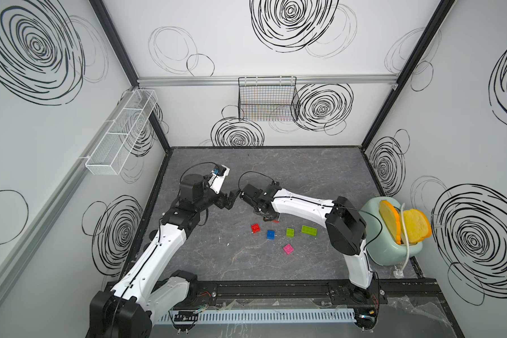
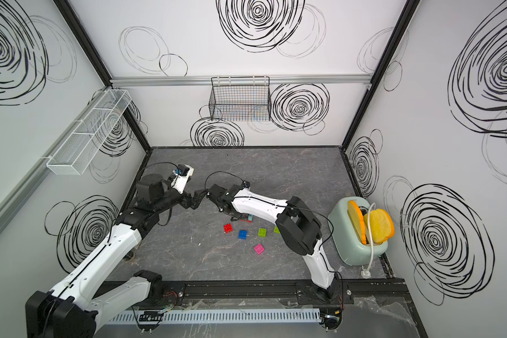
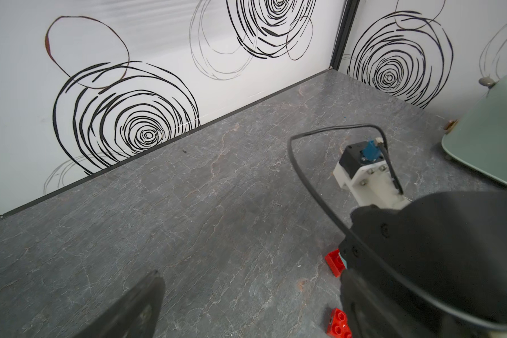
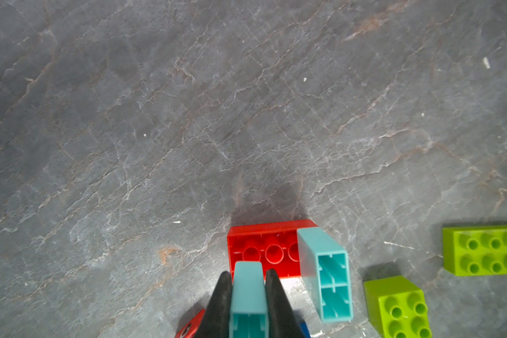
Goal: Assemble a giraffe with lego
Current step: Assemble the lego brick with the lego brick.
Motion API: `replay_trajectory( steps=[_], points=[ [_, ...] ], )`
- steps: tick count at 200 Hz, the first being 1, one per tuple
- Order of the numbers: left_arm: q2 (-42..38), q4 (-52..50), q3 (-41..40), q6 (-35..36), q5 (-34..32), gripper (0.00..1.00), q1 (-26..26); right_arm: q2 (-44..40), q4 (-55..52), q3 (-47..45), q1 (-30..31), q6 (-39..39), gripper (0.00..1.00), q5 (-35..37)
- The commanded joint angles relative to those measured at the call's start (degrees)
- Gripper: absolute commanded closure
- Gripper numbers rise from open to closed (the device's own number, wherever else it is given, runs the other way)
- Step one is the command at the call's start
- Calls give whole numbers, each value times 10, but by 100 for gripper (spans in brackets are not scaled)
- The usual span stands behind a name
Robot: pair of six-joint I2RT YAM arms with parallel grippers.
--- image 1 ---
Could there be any long green lego brick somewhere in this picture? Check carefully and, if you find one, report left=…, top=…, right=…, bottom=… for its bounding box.
left=301, top=225, right=318, bottom=237

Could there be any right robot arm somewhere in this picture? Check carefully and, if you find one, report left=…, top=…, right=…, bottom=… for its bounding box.
left=239, top=183, right=373, bottom=302

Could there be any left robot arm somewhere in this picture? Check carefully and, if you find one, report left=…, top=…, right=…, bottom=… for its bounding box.
left=87, top=165, right=236, bottom=337

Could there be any small red lego brick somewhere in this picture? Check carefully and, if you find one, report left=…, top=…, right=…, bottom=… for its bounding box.
left=251, top=223, right=260, bottom=233

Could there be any pink lego brick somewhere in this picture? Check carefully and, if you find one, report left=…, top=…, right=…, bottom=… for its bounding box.
left=283, top=244, right=294, bottom=255

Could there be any mint green toaster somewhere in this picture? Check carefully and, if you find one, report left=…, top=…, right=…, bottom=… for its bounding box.
left=360, top=197, right=423, bottom=266

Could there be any orange toast slice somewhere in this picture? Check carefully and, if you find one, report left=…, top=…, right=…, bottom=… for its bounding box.
left=379, top=200, right=402, bottom=244

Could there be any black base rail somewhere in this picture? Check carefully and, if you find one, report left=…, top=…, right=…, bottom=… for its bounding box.
left=182, top=278, right=442, bottom=307

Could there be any black wire basket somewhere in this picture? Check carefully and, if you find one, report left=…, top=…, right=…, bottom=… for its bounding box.
left=238, top=76, right=300, bottom=122

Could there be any white wire shelf basket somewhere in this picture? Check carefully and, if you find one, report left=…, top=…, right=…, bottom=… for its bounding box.
left=85, top=89, right=158, bottom=175

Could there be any white slotted cable duct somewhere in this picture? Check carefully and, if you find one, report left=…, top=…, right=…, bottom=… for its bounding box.
left=156, top=308, right=356, bottom=325

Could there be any white toaster cable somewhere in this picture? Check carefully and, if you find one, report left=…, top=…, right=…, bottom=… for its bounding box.
left=393, top=202, right=411, bottom=279

